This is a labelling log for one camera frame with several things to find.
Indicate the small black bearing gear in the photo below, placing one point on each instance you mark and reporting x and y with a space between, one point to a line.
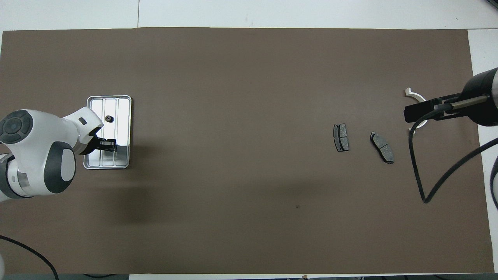
109 118

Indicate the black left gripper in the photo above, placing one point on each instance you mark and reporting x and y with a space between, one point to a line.
95 142

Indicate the brown table mat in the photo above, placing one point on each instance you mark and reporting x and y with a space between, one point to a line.
249 58

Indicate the curved dark brake pad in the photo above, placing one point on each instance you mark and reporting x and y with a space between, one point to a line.
382 147

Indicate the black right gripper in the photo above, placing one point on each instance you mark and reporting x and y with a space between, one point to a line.
476 89

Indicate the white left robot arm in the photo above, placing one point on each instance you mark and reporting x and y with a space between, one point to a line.
31 155

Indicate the silver metal tray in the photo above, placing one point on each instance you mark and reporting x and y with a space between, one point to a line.
122 116

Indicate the rectangular dark brake pad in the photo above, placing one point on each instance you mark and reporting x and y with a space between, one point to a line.
341 137

